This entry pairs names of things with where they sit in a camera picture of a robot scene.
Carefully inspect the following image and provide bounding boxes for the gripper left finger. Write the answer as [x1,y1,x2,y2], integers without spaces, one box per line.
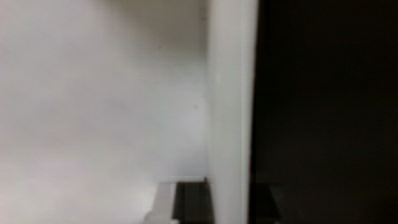
[172,180,214,224]

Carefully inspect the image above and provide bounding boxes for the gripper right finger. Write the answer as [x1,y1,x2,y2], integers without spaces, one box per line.
[250,183,280,224]

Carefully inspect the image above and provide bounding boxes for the white square tabletop part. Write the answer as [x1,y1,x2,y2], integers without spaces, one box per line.
[0,0,257,224]

